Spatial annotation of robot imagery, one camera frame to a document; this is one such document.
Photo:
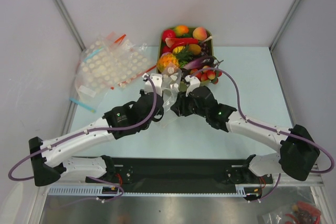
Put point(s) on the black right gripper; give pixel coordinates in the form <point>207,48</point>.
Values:
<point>184,102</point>

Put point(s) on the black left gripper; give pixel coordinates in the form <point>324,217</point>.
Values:
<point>160,112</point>

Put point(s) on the clear dotted zip bag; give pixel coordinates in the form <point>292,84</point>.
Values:
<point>170,86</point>

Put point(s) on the toy pineapple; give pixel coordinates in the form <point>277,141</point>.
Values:
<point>180,56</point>

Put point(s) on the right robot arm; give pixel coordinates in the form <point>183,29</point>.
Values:
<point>294,153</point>

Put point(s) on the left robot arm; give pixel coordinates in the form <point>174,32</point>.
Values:
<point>121,121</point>

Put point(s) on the pile of dotted zip bags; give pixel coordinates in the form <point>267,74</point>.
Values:
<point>109,62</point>

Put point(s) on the blue zip bag slider strip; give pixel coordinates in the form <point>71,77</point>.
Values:
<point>83,105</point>

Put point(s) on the bag of red items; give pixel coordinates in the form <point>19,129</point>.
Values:
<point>298,212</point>

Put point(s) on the toy lychee cluster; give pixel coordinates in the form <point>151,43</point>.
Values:
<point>206,76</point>

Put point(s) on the purple toy eggplant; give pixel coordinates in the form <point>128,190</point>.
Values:
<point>199,62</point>

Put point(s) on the toy purple grapes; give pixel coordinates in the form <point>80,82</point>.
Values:
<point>204,48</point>

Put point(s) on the brown toy kiwi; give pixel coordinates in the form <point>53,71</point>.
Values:
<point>195,49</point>

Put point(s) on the green plastic fruit bin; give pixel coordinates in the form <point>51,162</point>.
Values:
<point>163,48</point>

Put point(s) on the red toy chili pepper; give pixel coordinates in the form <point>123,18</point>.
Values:
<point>183,42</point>

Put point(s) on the toy watermelon slice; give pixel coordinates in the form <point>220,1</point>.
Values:
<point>171,41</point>

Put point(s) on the toy peach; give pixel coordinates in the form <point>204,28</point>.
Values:
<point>199,33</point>

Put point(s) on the orange toy mango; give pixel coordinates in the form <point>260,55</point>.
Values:
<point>180,30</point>

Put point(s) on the red toy apple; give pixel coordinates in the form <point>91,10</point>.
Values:
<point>168,33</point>

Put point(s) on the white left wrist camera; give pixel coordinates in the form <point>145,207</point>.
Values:
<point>153,83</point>

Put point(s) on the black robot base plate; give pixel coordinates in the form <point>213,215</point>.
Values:
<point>182,175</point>

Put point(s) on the white cable duct strip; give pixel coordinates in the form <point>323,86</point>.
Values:
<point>106,191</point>

